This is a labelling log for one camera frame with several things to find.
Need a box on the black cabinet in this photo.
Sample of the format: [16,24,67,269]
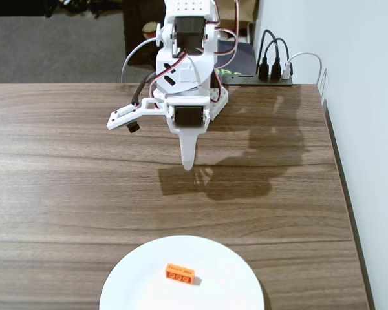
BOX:
[122,0,166,67]

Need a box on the orange lego block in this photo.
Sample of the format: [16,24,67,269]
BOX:
[164,263,195,287]

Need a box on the white usb cable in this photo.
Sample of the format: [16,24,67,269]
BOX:
[282,51,328,98]

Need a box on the round red cream ball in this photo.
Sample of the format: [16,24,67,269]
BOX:
[142,22,159,39]

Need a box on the black usb cable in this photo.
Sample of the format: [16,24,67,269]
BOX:
[256,30,276,81]
[264,37,291,81]

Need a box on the red servo wire bundle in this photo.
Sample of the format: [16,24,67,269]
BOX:
[212,0,241,67]

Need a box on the black camera cable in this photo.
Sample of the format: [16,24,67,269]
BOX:
[131,72,156,108]

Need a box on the thin white cable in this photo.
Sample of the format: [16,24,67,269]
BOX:
[121,37,159,83]

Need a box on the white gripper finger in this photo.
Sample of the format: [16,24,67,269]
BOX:
[177,133,200,172]

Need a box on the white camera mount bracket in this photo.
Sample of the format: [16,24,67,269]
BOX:
[106,98,167,132]

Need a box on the white round plate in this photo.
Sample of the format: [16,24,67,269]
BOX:
[99,235,265,310]

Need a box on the brown cardboard box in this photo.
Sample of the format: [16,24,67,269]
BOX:
[217,0,259,43]

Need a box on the black usb hub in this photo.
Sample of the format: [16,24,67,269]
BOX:
[221,73,294,87]

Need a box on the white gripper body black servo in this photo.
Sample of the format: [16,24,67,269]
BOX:
[164,96,211,136]

